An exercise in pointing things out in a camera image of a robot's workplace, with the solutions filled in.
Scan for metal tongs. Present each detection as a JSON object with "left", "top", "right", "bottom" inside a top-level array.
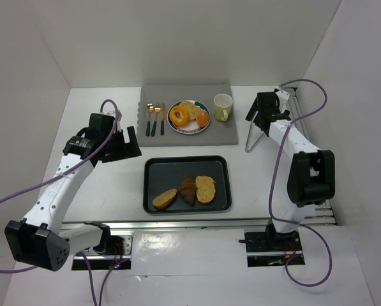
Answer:
[{"left": 244, "top": 121, "right": 265, "bottom": 153}]

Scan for sesame bun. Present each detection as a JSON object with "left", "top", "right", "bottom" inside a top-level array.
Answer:
[{"left": 196, "top": 110, "right": 209, "bottom": 128}]

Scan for orange glazed donut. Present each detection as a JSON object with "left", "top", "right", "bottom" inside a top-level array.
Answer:
[{"left": 169, "top": 105, "right": 190, "bottom": 127}]

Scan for bread slice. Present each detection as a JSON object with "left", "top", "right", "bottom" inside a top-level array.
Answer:
[
  {"left": 152, "top": 189, "right": 177, "bottom": 210},
  {"left": 179, "top": 100, "right": 202, "bottom": 120},
  {"left": 195, "top": 176, "right": 216, "bottom": 205}
]

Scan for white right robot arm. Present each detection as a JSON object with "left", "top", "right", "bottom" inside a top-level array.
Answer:
[{"left": 246, "top": 89, "right": 335, "bottom": 251}]

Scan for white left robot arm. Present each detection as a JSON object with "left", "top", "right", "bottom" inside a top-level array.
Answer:
[{"left": 4, "top": 113, "right": 142, "bottom": 272}]

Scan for light green mug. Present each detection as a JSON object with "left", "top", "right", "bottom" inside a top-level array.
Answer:
[{"left": 213, "top": 94, "right": 233, "bottom": 122}]

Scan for black baking tray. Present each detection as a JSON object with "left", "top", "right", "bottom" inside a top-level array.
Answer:
[{"left": 143, "top": 156, "right": 232, "bottom": 215}]

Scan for white plate red teal rim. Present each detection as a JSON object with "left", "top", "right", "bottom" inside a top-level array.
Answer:
[{"left": 167, "top": 99, "right": 211, "bottom": 135}]

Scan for grey placemat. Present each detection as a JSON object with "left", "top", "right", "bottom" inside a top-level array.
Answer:
[{"left": 137, "top": 84, "right": 239, "bottom": 147}]

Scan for brown chocolate croissant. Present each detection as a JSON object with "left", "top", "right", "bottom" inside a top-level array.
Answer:
[{"left": 178, "top": 175, "right": 197, "bottom": 205}]

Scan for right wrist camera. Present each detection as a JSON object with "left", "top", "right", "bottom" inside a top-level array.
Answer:
[{"left": 274, "top": 88, "right": 290, "bottom": 112}]

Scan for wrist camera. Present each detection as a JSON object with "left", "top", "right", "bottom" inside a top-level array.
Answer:
[
  {"left": 274, "top": 88, "right": 290, "bottom": 112},
  {"left": 106, "top": 110, "right": 123, "bottom": 131}
]

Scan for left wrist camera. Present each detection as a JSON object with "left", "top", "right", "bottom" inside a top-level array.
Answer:
[{"left": 106, "top": 110, "right": 123, "bottom": 131}]

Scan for gold spoon green handle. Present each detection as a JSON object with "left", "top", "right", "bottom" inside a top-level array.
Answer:
[{"left": 146, "top": 103, "right": 154, "bottom": 136}]

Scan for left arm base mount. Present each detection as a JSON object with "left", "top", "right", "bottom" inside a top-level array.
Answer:
[{"left": 82, "top": 233, "right": 133, "bottom": 271}]

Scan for aluminium front rail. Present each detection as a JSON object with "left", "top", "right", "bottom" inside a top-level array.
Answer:
[{"left": 59, "top": 217, "right": 274, "bottom": 231}]

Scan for aluminium side rail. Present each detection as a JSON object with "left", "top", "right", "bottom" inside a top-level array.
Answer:
[{"left": 286, "top": 88, "right": 336, "bottom": 225}]

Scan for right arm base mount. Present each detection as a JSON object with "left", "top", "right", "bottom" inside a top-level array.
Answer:
[{"left": 238, "top": 232, "right": 305, "bottom": 268}]

